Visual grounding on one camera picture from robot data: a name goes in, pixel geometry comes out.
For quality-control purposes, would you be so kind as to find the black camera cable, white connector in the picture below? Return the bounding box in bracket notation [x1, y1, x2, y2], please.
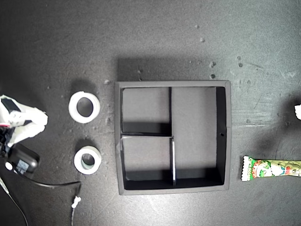
[23, 173, 82, 226]

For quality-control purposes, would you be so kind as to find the thin black cable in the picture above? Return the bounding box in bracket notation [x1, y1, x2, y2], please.
[0, 178, 29, 226]

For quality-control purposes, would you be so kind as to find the small white tape roll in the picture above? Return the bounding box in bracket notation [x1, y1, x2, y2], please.
[73, 145, 102, 175]

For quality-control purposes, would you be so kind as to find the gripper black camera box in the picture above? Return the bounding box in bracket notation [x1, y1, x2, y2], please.
[5, 143, 40, 181]

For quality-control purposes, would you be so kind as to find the snack bar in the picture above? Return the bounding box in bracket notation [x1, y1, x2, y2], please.
[241, 155, 301, 182]

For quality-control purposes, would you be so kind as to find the black tray with wells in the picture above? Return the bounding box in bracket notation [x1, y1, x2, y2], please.
[114, 80, 232, 196]

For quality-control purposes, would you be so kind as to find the large white tape roll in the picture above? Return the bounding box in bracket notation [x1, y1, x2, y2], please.
[68, 91, 101, 124]

